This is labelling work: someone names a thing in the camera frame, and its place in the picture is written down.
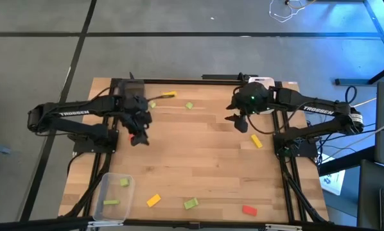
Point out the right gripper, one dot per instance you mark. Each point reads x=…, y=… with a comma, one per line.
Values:
x=253, y=97

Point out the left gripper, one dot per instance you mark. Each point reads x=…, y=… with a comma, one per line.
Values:
x=134, y=112

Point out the yellow rectangular block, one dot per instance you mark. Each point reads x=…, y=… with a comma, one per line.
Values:
x=153, y=200
x=170, y=94
x=256, y=141

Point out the green half-round block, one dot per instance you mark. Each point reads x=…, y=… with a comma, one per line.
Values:
x=189, y=105

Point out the green arch block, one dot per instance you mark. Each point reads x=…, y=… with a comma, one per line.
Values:
x=191, y=203

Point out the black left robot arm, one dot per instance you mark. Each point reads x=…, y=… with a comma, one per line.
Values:
x=73, y=112

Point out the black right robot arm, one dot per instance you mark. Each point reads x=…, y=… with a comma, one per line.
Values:
x=317, y=110

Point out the red flat rectangular block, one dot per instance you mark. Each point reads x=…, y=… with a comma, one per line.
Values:
x=249, y=210
x=131, y=138

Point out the white plastic bin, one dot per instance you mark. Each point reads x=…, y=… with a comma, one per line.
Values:
x=262, y=79

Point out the clear plastic bin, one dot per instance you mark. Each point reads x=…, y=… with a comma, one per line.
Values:
x=115, y=192

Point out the green flat long block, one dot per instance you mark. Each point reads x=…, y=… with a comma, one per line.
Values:
x=111, y=202

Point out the black slanted floor bar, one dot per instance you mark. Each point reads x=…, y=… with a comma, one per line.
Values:
x=346, y=162

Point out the white marker paper sheet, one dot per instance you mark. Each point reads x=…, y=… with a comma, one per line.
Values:
x=335, y=184

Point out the black laptop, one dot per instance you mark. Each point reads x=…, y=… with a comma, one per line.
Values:
x=368, y=199

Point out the black frame rail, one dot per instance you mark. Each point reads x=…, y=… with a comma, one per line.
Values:
x=106, y=160
x=179, y=81
x=163, y=223
x=286, y=192

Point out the black diagonal frame strut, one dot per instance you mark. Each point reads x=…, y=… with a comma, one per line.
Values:
x=296, y=173
x=95, y=162

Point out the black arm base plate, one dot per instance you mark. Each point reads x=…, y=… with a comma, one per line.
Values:
x=309, y=150
x=83, y=147

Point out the dark metal desk frame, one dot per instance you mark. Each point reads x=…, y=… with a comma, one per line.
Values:
x=352, y=82

